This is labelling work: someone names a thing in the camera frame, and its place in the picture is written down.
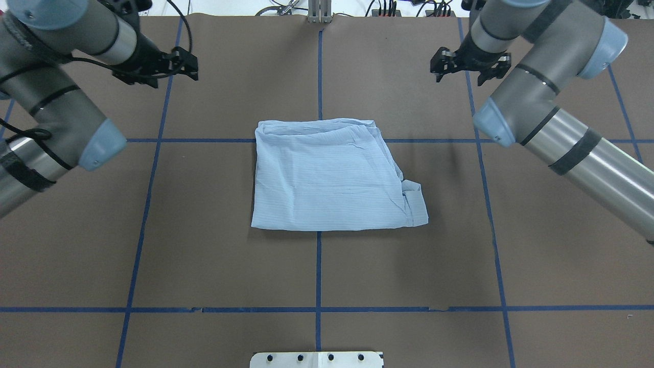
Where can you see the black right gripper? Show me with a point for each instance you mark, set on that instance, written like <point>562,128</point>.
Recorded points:
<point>472,52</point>

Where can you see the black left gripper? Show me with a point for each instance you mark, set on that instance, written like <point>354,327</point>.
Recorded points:
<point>144,57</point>

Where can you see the light blue button-up shirt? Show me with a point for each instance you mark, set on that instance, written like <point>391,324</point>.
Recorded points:
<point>330,175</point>

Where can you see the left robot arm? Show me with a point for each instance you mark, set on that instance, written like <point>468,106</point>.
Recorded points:
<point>38,38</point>

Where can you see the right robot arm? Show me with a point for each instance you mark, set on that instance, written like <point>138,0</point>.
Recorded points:
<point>537,49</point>

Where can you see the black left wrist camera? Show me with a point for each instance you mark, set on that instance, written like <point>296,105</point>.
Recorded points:
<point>128,7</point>

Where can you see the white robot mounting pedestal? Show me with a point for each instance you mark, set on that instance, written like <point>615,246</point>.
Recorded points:
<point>318,359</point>

